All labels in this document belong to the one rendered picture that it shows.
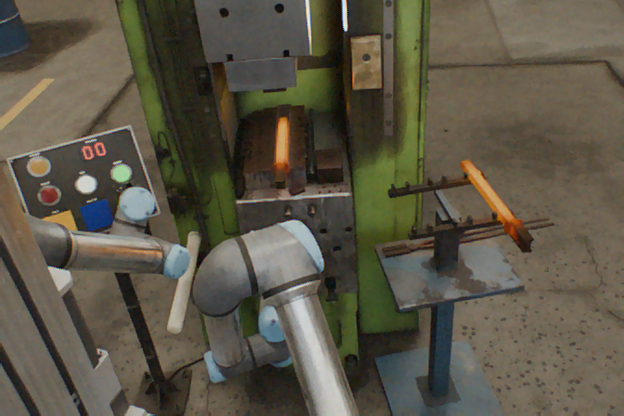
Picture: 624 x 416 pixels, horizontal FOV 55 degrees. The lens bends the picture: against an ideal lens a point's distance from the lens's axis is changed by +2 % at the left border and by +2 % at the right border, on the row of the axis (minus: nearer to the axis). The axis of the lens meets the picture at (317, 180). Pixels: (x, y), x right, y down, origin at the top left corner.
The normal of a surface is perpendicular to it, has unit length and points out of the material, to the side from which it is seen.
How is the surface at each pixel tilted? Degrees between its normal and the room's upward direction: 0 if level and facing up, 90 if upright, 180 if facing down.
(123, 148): 60
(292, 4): 90
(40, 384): 90
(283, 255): 42
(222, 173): 90
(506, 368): 0
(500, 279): 0
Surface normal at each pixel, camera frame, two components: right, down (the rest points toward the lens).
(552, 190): -0.07, -0.82
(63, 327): 0.93, 0.15
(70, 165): 0.35, 0.01
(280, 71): 0.03, 0.57
